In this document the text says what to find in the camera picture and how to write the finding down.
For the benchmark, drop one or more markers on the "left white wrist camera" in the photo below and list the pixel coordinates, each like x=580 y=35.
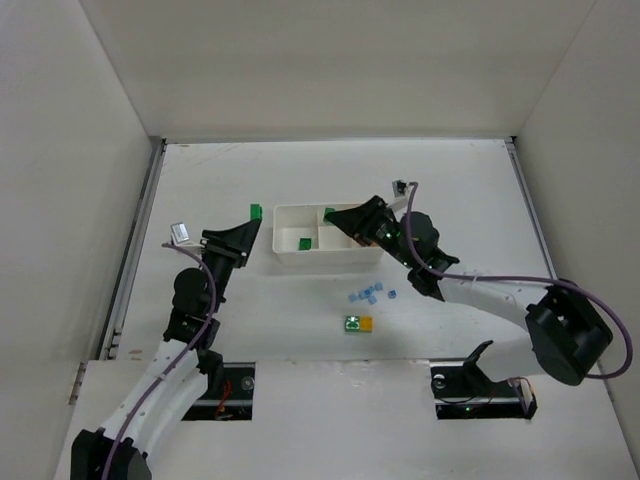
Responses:
x=180 y=239

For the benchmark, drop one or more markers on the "green and yellow lego stack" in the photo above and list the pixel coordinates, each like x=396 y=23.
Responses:
x=256 y=211

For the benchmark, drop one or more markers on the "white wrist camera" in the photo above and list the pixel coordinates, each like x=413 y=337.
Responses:
x=401 y=191
x=180 y=239

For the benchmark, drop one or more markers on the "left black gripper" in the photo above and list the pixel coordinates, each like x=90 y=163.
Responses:
x=223 y=250

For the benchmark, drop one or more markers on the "light blue lego pile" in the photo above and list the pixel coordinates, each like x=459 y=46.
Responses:
x=369 y=294

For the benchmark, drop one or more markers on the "white three-compartment tray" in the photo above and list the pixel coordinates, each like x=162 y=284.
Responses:
x=330 y=247

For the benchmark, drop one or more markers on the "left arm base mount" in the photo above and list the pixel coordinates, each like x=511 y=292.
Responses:
x=228 y=399

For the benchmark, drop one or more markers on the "green yellow lego block pair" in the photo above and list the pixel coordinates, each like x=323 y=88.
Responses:
x=358 y=324

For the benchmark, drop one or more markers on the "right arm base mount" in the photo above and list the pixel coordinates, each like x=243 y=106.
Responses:
x=462 y=391

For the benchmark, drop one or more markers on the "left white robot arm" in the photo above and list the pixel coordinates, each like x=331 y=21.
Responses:
x=183 y=369

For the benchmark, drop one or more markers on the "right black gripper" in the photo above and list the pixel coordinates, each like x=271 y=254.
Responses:
x=373 y=223

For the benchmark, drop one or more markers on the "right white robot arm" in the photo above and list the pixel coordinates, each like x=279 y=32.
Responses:
x=565 y=334

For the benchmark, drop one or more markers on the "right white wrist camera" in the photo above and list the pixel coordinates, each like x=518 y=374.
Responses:
x=401 y=191

